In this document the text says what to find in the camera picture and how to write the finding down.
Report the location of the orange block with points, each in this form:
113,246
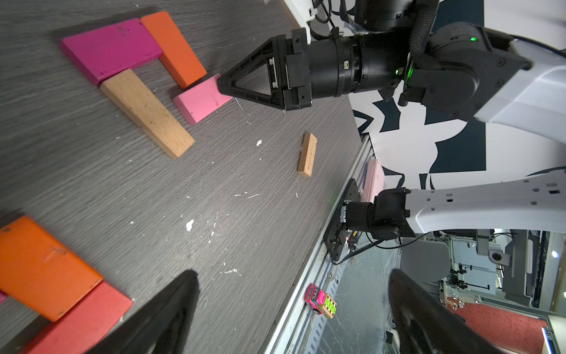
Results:
177,55
42,273

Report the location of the red block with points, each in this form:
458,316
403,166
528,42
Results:
84,325

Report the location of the pink tray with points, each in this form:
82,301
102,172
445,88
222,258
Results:
374,181

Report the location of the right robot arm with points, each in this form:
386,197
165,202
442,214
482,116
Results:
464,70

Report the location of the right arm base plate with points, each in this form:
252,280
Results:
336,233

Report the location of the small pink toy car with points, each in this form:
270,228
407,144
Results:
320,301

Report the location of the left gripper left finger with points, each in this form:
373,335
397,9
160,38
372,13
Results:
162,325

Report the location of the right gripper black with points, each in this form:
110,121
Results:
330,67

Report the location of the light pink block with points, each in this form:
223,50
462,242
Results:
200,101

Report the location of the natural wood block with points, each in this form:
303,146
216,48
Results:
134,98
307,157

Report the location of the magenta block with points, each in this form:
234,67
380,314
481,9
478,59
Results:
105,52

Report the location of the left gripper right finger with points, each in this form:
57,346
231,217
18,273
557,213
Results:
424,325

